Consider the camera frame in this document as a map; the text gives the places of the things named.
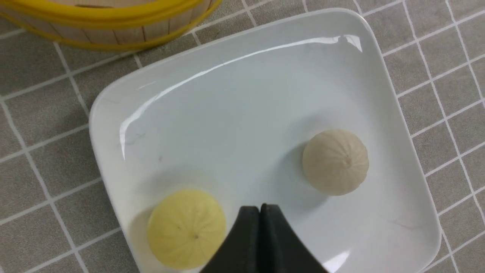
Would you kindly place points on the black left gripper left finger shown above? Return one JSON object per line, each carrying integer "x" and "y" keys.
{"x": 238, "y": 252}

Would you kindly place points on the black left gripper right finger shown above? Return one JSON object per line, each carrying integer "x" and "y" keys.
{"x": 280, "y": 249}

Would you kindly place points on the yellow steamed bun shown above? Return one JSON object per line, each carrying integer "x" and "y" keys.
{"x": 186, "y": 229}

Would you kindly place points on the white steamed bun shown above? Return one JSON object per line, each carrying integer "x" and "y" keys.
{"x": 335, "y": 162}

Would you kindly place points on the white square plate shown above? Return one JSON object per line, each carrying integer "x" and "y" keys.
{"x": 232, "y": 117}

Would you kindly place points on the yellow-rimmed bamboo steamer basket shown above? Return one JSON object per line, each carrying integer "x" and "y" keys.
{"x": 110, "y": 25}

